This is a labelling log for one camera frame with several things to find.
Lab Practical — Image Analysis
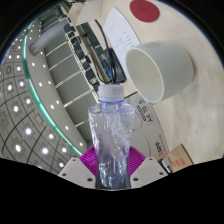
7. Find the row of black office chairs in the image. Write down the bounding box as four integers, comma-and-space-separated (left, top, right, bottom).
62, 21, 98, 86

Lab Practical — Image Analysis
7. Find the white printed paper sheet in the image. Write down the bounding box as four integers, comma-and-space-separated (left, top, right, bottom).
101, 7, 141, 58

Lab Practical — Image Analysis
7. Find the group of ceiling lights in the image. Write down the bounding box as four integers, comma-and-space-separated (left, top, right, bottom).
0, 31, 85, 171

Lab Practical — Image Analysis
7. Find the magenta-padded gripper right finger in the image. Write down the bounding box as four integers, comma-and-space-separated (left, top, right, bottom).
126, 145, 169, 188

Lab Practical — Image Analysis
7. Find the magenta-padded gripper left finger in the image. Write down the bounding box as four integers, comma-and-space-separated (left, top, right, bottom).
57, 148, 100, 188

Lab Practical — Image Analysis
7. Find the long curved conference desk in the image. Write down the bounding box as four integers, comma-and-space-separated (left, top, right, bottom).
61, 1, 113, 86

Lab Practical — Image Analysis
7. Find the clear plastic water bottle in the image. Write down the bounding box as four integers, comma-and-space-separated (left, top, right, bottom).
87, 84, 137, 189

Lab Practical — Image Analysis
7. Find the white ceramic mug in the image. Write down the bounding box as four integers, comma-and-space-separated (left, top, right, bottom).
125, 40, 194, 105

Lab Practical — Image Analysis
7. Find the black desk device with cable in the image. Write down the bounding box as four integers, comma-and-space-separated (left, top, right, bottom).
94, 19, 127, 85

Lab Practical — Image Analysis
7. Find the flat round red coaster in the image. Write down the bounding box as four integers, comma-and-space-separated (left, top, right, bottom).
129, 0, 160, 23

